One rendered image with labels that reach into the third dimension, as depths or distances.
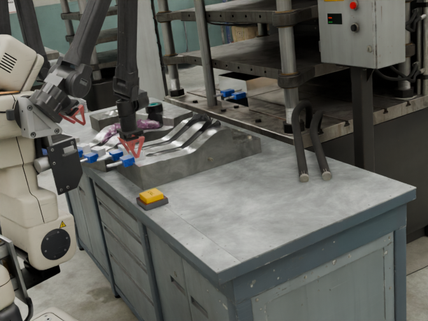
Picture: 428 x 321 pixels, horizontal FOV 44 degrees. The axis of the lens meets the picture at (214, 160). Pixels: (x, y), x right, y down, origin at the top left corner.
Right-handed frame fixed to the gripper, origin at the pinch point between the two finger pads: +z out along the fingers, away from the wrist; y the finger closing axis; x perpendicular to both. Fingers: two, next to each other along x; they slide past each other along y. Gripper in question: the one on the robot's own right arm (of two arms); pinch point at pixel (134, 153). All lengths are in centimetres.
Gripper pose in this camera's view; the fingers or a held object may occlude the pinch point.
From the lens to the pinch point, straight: 188.9
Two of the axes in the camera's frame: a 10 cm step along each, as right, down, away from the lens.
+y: -5.0, -2.3, 8.3
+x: -8.6, 2.7, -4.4
